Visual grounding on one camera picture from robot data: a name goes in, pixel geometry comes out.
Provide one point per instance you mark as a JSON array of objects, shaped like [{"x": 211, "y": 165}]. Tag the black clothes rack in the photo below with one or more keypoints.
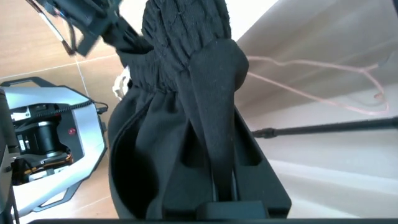
[{"x": 326, "y": 127}]

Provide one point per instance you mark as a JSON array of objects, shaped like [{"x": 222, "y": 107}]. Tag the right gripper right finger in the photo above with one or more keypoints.
[{"x": 261, "y": 186}]

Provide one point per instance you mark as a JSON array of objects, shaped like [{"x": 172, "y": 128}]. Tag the beige curtain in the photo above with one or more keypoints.
[{"x": 311, "y": 31}]

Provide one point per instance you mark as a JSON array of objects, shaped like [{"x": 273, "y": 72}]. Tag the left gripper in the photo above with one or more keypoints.
[{"x": 90, "y": 18}]

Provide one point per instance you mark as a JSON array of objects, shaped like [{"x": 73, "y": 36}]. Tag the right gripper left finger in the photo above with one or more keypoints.
[{"x": 183, "y": 193}]

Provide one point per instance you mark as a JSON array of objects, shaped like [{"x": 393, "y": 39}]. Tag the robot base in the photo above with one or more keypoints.
[{"x": 84, "y": 124}]

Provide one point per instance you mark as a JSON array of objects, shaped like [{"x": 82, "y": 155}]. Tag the pink clothes hanger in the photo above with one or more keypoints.
[{"x": 311, "y": 64}]

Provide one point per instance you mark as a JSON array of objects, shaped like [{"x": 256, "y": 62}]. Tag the black shorts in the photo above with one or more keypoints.
[{"x": 186, "y": 62}]

